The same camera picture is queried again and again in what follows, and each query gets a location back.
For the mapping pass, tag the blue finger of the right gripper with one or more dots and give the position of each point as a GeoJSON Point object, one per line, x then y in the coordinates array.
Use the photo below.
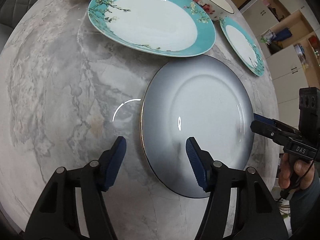
{"type": "Point", "coordinates": [263, 119]}

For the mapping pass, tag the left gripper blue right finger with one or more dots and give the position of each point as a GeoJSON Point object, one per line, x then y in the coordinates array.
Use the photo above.
{"type": "Point", "coordinates": [201, 162]}

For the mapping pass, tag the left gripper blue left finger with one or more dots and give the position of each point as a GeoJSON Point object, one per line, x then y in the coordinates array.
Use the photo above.
{"type": "Point", "coordinates": [113, 160]}

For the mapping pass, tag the grey gradient plate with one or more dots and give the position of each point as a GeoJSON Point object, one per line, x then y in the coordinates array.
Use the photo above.
{"type": "Point", "coordinates": [197, 97]}

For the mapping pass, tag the small teal floral plate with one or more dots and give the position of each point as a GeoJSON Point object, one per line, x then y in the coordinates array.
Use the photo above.
{"type": "Point", "coordinates": [243, 45]}

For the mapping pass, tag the cream bowl pink flowers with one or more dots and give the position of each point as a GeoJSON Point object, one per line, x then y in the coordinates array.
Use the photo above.
{"type": "Point", "coordinates": [216, 9]}

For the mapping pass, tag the large teal floral plate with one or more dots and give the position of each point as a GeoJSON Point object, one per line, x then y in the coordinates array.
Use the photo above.
{"type": "Point", "coordinates": [174, 28]}

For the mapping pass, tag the grey right sleeve forearm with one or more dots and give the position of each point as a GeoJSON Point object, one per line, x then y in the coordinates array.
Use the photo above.
{"type": "Point", "coordinates": [304, 206]}

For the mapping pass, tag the white storage cabinet shelves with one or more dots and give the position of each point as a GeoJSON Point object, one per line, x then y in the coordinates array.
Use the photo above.
{"type": "Point", "coordinates": [288, 33]}

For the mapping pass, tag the grey quilted chair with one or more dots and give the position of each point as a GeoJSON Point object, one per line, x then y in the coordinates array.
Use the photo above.
{"type": "Point", "coordinates": [17, 2]}

